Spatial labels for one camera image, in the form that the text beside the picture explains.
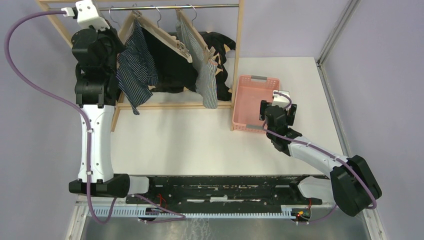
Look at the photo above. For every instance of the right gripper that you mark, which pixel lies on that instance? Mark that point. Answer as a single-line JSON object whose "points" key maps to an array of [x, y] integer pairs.
{"points": [[290, 114]]}

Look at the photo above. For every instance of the pink plastic basket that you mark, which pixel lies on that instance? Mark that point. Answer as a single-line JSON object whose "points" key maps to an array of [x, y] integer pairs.
{"points": [[251, 90]]}

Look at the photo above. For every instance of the white cable duct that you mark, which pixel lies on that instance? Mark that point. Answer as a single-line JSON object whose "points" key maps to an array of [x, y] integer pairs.
{"points": [[150, 213]]}

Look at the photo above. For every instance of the grey striped underwear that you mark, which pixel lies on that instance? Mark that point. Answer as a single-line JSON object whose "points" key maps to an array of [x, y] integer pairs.
{"points": [[205, 83]]}

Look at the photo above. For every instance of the wooden clothes rack frame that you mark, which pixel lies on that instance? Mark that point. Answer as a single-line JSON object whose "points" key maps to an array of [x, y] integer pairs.
{"points": [[164, 105]]}

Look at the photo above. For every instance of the navy striped underwear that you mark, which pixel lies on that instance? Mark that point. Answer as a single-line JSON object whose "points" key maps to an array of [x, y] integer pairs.
{"points": [[137, 70]]}

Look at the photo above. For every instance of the wooden clip hanger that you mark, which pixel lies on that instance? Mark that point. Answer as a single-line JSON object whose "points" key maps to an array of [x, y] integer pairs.
{"points": [[126, 28], [154, 29], [198, 39]]}

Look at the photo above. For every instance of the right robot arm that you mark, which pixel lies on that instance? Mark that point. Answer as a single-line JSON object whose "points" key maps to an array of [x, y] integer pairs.
{"points": [[349, 183]]}

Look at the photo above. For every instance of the black floral blanket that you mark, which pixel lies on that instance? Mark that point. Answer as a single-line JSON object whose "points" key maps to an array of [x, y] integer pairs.
{"points": [[222, 44]]}

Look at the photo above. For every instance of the metal hanging rod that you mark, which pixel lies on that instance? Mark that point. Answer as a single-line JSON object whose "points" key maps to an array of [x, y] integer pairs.
{"points": [[169, 7]]}

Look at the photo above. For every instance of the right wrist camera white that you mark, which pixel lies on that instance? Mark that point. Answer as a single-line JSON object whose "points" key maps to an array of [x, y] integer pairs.
{"points": [[281, 99]]}

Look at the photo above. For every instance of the black underwear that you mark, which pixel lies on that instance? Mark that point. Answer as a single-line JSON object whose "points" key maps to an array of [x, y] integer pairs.
{"points": [[175, 74]]}

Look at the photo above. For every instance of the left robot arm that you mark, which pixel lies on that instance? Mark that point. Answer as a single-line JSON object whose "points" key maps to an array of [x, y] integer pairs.
{"points": [[96, 92]]}

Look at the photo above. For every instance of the aluminium corner post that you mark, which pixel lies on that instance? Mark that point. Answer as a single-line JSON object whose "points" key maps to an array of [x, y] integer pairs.
{"points": [[337, 31]]}

